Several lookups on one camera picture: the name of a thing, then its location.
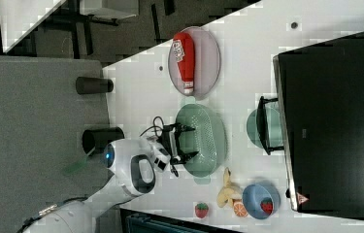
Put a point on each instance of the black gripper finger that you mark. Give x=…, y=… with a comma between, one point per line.
x=183, y=157
x=183, y=128

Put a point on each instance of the green plastic mug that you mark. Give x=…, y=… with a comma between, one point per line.
x=273, y=128

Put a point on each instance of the grey partition panel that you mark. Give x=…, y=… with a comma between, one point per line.
x=42, y=119

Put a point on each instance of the toy strawberry on table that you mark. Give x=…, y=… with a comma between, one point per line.
x=201, y=210

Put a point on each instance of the toy orange slice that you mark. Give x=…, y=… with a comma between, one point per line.
x=239, y=209

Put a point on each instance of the green plastic strainer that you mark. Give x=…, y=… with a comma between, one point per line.
x=208, y=138

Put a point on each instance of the toy strawberry in bowl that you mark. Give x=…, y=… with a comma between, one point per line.
x=267, y=206

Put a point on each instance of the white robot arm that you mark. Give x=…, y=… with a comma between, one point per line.
x=133, y=163

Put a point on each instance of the red ketchup bottle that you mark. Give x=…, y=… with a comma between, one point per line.
x=184, y=52

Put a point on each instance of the dark brown cup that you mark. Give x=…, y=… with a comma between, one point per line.
x=86, y=85

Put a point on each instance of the black cylindrical utensil holder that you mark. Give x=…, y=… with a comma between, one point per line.
x=95, y=140

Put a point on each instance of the blue plastic bowl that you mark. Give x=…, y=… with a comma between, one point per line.
x=254, y=193

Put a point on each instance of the toy banana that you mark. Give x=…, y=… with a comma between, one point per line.
x=229, y=192

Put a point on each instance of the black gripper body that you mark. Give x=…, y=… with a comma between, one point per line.
x=169, y=140

